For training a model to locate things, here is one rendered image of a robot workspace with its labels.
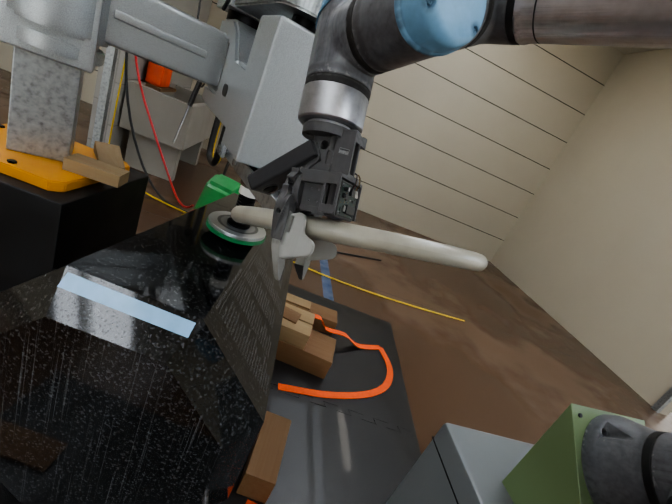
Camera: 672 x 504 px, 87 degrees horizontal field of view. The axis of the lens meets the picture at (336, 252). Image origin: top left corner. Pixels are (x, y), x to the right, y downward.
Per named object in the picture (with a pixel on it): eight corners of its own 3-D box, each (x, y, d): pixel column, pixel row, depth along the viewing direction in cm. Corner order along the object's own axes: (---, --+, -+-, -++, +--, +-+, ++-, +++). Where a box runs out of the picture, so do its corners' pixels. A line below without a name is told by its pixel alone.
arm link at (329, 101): (290, 80, 46) (324, 111, 55) (283, 117, 46) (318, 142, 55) (353, 80, 42) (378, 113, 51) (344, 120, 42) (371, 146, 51)
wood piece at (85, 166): (61, 169, 136) (63, 156, 134) (76, 164, 145) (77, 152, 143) (117, 187, 141) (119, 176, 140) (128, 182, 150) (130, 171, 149)
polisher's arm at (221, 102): (195, 120, 175) (223, 13, 158) (239, 136, 188) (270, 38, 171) (223, 169, 120) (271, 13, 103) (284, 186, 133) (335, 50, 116)
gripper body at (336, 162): (331, 219, 43) (351, 121, 43) (274, 208, 47) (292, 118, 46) (354, 226, 50) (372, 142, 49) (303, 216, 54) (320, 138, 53)
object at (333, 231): (200, 214, 77) (203, 200, 77) (370, 248, 105) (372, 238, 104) (311, 239, 36) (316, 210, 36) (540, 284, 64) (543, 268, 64)
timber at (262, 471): (265, 504, 133) (275, 484, 129) (235, 493, 133) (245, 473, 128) (282, 438, 162) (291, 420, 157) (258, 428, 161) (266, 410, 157)
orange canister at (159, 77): (137, 82, 359) (144, 48, 347) (156, 83, 404) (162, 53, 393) (160, 92, 364) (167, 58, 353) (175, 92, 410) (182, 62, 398)
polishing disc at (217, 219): (233, 211, 143) (234, 208, 142) (275, 236, 138) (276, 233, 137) (194, 216, 123) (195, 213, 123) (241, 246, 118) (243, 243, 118)
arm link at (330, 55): (355, -38, 40) (308, -3, 48) (333, 72, 41) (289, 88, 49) (408, 9, 46) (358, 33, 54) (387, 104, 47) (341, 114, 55)
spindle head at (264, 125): (212, 139, 136) (248, 13, 120) (265, 156, 148) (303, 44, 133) (232, 170, 109) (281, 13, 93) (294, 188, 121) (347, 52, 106)
